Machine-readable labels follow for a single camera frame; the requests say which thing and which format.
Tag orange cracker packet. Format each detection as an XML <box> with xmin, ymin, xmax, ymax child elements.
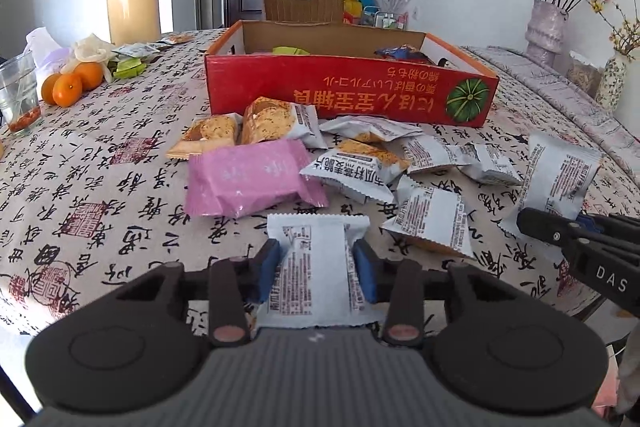
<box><xmin>166</xmin><ymin>138</ymin><xmax>241</xmax><ymax>161</ymax></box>

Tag wire storage rack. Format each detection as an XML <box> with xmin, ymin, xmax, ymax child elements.
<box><xmin>362</xmin><ymin>7</ymin><xmax>406</xmax><ymax>30</ymax></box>

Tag pink snack packet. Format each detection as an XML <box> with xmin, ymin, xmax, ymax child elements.
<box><xmin>184</xmin><ymin>139</ymin><xmax>328</xmax><ymax>218</ymax></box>

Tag white plastic bag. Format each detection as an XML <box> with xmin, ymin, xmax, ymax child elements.
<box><xmin>25</xmin><ymin>27</ymin><xmax>76</xmax><ymax>68</ymax></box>

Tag white biscuit packet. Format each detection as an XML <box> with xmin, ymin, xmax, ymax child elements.
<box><xmin>500</xmin><ymin>131</ymin><xmax>602</xmax><ymax>248</ymax></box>
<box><xmin>266</xmin><ymin>213</ymin><xmax>387</xmax><ymax>329</ymax></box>

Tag small patterned vase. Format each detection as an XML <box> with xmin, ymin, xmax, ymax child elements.
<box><xmin>595</xmin><ymin>53</ymin><xmax>629</xmax><ymax>112</ymax></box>

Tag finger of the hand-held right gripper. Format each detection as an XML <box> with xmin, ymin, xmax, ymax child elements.
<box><xmin>516</xmin><ymin>207</ymin><xmax>640</xmax><ymax>249</ymax></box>

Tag small green packet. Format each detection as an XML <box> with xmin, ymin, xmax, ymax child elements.
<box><xmin>112</xmin><ymin>58</ymin><xmax>148</xmax><ymax>80</ymax></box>

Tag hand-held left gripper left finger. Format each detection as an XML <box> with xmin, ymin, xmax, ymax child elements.
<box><xmin>112</xmin><ymin>239</ymin><xmax>281</xmax><ymax>348</ymax></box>

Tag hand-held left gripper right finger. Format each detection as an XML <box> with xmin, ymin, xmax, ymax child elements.
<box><xmin>352</xmin><ymin>239</ymin><xmax>518</xmax><ymax>348</ymax></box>

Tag pile of white snack packets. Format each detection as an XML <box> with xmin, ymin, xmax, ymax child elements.
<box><xmin>182</xmin><ymin>97</ymin><xmax>523</xmax><ymax>258</ymax></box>

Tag pink textured vase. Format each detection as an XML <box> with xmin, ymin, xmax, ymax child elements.
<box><xmin>525</xmin><ymin>0</ymin><xmax>570</xmax><ymax>68</ymax></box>

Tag cream crumpled wrapper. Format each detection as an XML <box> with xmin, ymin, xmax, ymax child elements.
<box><xmin>72</xmin><ymin>34</ymin><xmax>113</xmax><ymax>68</ymax></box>

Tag red cardboard box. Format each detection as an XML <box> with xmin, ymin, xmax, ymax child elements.
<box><xmin>204</xmin><ymin>20</ymin><xmax>501</xmax><ymax>128</ymax></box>

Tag orange fruit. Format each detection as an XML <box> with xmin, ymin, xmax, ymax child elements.
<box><xmin>52</xmin><ymin>73</ymin><xmax>83</xmax><ymax>108</ymax></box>
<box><xmin>75</xmin><ymin>62</ymin><xmax>105</xmax><ymax>91</ymax></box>
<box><xmin>41</xmin><ymin>73</ymin><xmax>62</xmax><ymax>105</ymax></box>

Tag clear storage jar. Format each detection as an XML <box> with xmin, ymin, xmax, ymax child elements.
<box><xmin>567</xmin><ymin>51</ymin><xmax>603</xmax><ymax>95</ymax></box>

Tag purple plastic bag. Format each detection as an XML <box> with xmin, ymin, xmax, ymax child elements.
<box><xmin>32</xmin><ymin>47</ymin><xmax>77</xmax><ymax>78</ymax></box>

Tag pile of small sachets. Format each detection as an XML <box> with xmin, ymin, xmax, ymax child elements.
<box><xmin>112</xmin><ymin>42</ymin><xmax>163</xmax><ymax>60</ymax></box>

